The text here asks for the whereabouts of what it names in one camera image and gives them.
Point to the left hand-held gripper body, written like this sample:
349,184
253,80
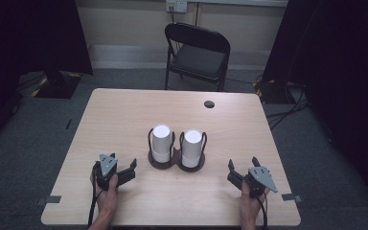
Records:
103,179

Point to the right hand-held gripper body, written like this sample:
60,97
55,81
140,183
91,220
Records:
259,179

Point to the stack of white paper cups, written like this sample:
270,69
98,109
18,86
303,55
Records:
161,143
192,148

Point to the person's left hand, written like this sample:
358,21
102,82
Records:
108,201

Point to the person's right hand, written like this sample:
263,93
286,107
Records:
250,207

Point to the grey tape strip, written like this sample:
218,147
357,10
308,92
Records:
49,200
291,197

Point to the black box with yellow tape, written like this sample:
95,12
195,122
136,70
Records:
273,92

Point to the black table grommet hole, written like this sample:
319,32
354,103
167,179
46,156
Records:
209,104

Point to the black stand base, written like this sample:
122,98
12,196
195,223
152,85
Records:
57,84

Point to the black folding chair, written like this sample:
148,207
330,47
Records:
198,57

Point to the black curtain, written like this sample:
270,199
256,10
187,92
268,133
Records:
28,38
338,64

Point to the white wall outlet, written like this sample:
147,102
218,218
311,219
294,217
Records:
176,5

